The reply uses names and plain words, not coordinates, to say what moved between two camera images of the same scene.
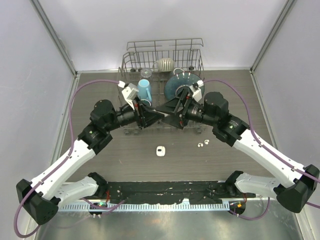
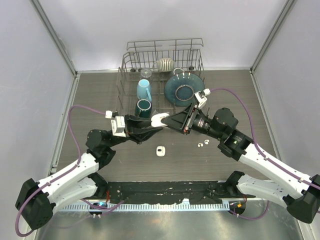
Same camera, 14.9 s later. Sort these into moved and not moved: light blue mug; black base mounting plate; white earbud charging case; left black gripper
Moved: left black gripper
Not moved: black base mounting plate; light blue mug; white earbud charging case
